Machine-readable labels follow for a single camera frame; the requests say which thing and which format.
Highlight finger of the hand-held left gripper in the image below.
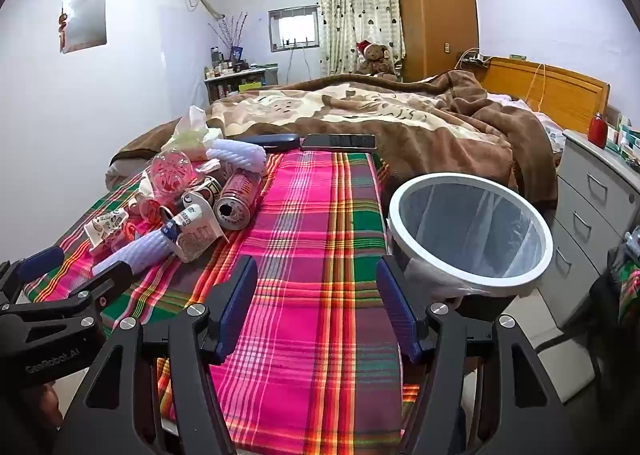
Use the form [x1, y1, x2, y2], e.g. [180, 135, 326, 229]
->
[0, 246, 66, 308]
[65, 260, 135, 320]

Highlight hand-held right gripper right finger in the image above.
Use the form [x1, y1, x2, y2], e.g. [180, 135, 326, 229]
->
[375, 255, 571, 455]

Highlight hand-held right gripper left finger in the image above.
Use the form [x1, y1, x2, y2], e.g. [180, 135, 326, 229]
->
[65, 255, 261, 455]

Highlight white foam fruit net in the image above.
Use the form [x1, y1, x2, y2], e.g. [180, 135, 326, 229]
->
[206, 137, 267, 170]
[91, 227, 181, 278]

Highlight white round trash bin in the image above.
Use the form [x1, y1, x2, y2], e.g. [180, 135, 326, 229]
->
[386, 173, 555, 331]

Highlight red white wrapper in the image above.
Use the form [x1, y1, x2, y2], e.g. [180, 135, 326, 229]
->
[127, 195, 166, 236]

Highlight pink plaid cloth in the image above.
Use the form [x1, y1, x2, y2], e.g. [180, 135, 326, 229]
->
[22, 150, 421, 455]

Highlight clear plastic bin liner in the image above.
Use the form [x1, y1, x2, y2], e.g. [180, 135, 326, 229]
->
[400, 182, 543, 281]

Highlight red drink can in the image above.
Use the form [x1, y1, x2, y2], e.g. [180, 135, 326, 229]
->
[214, 170, 265, 231]

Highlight dark drink can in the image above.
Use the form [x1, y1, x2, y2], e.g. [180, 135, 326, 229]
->
[187, 175, 223, 208]

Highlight clear plastic bottle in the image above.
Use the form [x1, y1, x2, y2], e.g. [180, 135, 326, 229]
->
[149, 150, 193, 200]

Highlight soft tissue pack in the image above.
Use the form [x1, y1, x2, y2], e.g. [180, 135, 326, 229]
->
[161, 105, 223, 162]

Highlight dark blue glasses case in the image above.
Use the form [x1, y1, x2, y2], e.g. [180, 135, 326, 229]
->
[247, 133, 301, 152]

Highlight black smartphone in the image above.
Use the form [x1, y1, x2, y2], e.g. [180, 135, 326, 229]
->
[301, 134, 377, 152]

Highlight brown patterned blanket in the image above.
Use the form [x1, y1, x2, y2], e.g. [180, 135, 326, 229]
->
[105, 70, 561, 210]

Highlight dark cloth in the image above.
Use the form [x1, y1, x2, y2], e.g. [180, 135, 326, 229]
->
[587, 235, 640, 386]

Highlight cluttered white shelf desk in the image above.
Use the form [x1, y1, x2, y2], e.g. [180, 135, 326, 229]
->
[204, 66, 278, 103]

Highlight white drawer nightstand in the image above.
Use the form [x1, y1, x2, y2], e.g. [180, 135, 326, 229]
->
[537, 127, 640, 331]

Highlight pink bedding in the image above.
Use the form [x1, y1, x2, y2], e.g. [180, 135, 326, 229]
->
[500, 94, 566, 152]

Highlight brown teddy bear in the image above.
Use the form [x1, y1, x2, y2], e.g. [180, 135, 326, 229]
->
[355, 40, 398, 80]

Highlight red jar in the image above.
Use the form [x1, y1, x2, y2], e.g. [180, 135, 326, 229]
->
[587, 112, 607, 146]

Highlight dried branches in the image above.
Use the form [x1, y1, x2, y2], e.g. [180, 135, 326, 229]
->
[210, 12, 249, 60]

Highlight wooden headboard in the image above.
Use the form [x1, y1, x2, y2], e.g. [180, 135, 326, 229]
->
[477, 56, 611, 133]

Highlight small window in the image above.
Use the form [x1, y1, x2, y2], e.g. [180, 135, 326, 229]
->
[268, 7, 321, 53]

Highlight green white boxes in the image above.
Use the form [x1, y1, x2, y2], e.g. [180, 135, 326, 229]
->
[605, 115, 640, 160]

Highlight patterned curtain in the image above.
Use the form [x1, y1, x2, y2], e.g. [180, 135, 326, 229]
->
[315, 0, 406, 77]

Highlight wooden wardrobe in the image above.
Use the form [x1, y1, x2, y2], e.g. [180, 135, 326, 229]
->
[396, 0, 481, 83]

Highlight shiny wall poster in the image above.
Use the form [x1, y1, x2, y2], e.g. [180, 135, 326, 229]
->
[59, 0, 108, 54]

